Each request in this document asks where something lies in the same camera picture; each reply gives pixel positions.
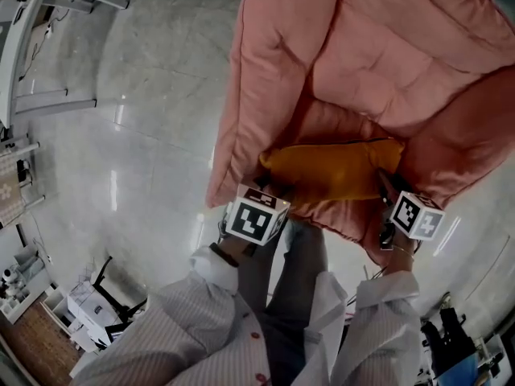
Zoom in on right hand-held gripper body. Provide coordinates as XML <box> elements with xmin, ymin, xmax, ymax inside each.
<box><xmin>377</xmin><ymin>169</ymin><xmax>447</xmax><ymax>253</ymax></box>

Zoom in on white shelf unit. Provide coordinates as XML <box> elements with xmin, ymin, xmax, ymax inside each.
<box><xmin>0</xmin><ymin>251</ymin><xmax>56</xmax><ymax>326</ymax></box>

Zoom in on thin gripper cables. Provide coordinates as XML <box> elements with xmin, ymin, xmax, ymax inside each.
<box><xmin>344</xmin><ymin>263</ymin><xmax>389</xmax><ymax>319</ymax></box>

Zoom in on black desk leg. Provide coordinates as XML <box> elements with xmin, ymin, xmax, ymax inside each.
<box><xmin>91</xmin><ymin>255</ymin><xmax>148</xmax><ymax>326</ymax></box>

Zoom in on small white camera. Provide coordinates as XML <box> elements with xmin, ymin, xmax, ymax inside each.
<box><xmin>0</xmin><ymin>267</ymin><xmax>19</xmax><ymax>299</ymax></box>

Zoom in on black floor cable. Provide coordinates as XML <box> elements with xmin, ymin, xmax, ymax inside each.
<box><xmin>19</xmin><ymin>6</ymin><xmax>62</xmax><ymax>82</ymax></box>

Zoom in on floral patterned cloth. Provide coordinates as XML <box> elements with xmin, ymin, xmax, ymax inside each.
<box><xmin>0</xmin><ymin>150</ymin><xmax>26</xmax><ymax>227</ymax></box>

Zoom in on black equipment stand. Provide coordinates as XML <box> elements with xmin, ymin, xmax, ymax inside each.
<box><xmin>420</xmin><ymin>291</ymin><xmax>480</xmax><ymax>380</ymax></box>

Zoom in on orange cushion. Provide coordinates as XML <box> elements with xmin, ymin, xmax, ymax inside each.
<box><xmin>259</xmin><ymin>138</ymin><xmax>406</xmax><ymax>212</ymax></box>

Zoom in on person's legs in grey jeans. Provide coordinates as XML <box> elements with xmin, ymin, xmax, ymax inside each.
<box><xmin>243</xmin><ymin>219</ymin><xmax>325</xmax><ymax>386</ymax></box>

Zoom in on person's white open shirt front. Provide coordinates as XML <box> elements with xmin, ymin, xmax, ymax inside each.
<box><xmin>300</xmin><ymin>270</ymin><xmax>349</xmax><ymax>386</ymax></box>

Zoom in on person's left forearm striped sleeve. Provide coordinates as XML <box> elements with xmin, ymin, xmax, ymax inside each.
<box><xmin>70</xmin><ymin>235</ymin><xmax>269</xmax><ymax>386</ymax></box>

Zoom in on thin gold bracelet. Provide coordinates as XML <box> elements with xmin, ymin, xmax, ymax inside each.
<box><xmin>391</xmin><ymin>243</ymin><xmax>416</xmax><ymax>261</ymax></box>

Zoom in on blue cloth item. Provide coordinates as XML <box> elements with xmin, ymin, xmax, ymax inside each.
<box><xmin>444</xmin><ymin>352</ymin><xmax>486</xmax><ymax>386</ymax></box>

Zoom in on white metal desk frame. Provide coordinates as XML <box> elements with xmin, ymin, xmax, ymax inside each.
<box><xmin>0</xmin><ymin>0</ymin><xmax>130</xmax><ymax>130</ymax></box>

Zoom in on person's right forearm striped sleeve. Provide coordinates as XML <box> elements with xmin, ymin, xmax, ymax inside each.
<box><xmin>329</xmin><ymin>237</ymin><xmax>422</xmax><ymax>386</ymax></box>

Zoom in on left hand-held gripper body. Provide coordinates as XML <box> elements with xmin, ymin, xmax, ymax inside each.
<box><xmin>219</xmin><ymin>175</ymin><xmax>297</xmax><ymax>248</ymax></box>

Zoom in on white cardboard boxes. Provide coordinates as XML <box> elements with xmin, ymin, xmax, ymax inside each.
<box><xmin>43</xmin><ymin>282</ymin><xmax>124</xmax><ymax>354</ymax></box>

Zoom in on black wristband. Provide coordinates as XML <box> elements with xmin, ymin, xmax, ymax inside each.
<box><xmin>208</xmin><ymin>241</ymin><xmax>241</xmax><ymax>269</ymax></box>

